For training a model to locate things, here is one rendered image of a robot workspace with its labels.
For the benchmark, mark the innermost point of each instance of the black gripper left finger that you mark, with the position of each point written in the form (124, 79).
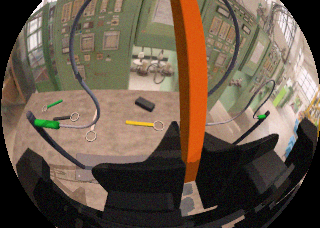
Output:
(162, 172)

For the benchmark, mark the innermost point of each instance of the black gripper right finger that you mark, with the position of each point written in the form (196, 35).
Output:
(220, 161)

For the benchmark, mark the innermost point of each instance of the black rectangular block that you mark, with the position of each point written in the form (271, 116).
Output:
(140, 102)

